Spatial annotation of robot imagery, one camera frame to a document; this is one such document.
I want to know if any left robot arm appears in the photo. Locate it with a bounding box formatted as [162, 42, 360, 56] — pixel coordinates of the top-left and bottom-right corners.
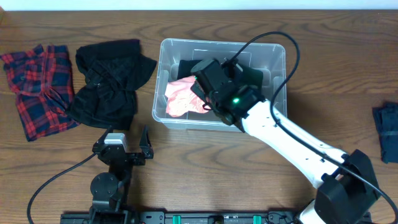
[86, 126, 154, 224]

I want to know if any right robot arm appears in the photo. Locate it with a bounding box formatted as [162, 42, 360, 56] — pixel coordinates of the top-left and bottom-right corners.
[190, 59, 380, 224]

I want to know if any green garment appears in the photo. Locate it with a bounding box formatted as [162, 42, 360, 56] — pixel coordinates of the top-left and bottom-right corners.
[235, 64, 263, 92]

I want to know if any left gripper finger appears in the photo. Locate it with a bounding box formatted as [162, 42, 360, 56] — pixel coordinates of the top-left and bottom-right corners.
[96, 126, 113, 144]
[139, 126, 152, 152]

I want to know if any red navy plaid shirt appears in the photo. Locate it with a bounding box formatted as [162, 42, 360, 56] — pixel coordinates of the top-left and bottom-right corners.
[1, 44, 79, 142]

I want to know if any navy taped garment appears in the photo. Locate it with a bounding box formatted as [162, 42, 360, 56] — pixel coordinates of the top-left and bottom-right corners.
[373, 102, 397, 164]

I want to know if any black taped garment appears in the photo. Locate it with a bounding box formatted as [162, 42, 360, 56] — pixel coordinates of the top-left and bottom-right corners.
[177, 60, 201, 80]

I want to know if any right black cable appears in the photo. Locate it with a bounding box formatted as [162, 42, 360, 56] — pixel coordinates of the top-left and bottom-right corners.
[228, 30, 398, 224]

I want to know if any pink garment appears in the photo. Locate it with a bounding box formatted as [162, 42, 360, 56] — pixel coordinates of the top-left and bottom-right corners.
[165, 76, 209, 117]

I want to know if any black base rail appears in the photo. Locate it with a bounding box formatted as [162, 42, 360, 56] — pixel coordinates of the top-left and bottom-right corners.
[60, 211, 299, 224]

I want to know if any black cable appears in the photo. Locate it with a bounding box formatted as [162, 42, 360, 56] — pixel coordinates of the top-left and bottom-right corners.
[26, 152, 98, 224]
[228, 30, 398, 224]

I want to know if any left black cable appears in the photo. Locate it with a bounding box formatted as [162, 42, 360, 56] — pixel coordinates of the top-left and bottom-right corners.
[26, 152, 98, 224]

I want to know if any clear plastic storage bin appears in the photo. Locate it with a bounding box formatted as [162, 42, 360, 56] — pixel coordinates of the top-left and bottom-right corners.
[152, 38, 286, 132]

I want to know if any black crumpled garment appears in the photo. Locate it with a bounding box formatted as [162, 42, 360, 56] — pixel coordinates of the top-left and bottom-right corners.
[67, 39, 157, 130]

